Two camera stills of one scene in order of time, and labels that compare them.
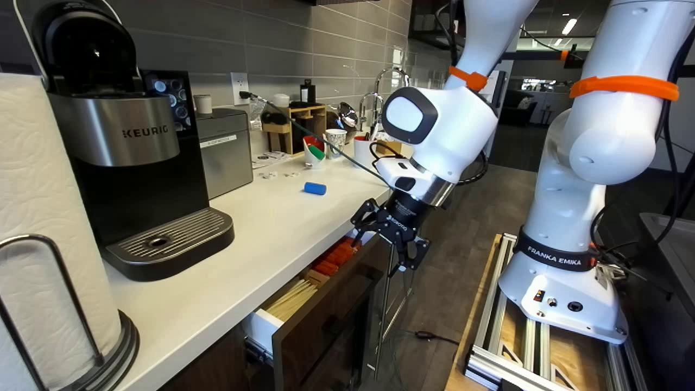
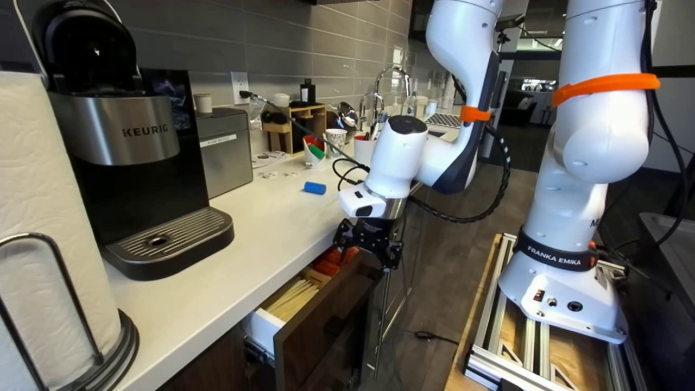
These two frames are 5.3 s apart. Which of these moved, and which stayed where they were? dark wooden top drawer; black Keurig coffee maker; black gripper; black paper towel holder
Moved: black gripper
Stayed: black Keurig coffee maker; black paper towel holder; dark wooden top drawer
